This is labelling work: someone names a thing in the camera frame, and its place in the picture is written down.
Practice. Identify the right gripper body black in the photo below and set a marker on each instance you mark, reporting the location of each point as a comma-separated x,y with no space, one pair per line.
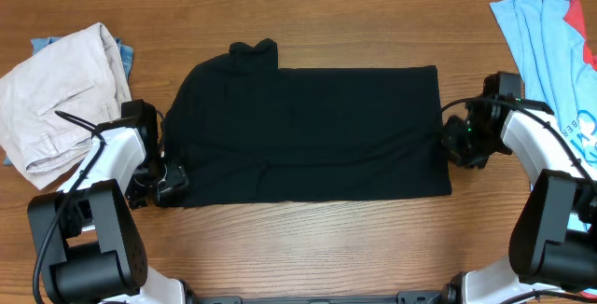
470,143

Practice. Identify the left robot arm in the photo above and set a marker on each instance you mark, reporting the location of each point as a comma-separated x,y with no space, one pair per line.
88,248

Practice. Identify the black shirt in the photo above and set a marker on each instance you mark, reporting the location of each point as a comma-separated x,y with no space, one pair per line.
247,130

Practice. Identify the blue folded jeans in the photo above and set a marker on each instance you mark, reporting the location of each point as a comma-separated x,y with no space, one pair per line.
126,52

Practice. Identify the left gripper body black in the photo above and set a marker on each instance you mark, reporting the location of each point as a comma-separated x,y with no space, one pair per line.
157,177

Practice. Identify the light blue t-shirt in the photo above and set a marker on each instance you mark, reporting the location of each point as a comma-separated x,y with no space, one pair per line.
548,43

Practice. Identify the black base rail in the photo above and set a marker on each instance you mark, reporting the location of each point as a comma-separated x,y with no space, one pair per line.
317,299

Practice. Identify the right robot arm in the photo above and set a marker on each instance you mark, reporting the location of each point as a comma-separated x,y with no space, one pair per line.
552,248

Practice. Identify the beige folded trousers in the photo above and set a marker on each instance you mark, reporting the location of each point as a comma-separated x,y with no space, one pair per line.
81,74

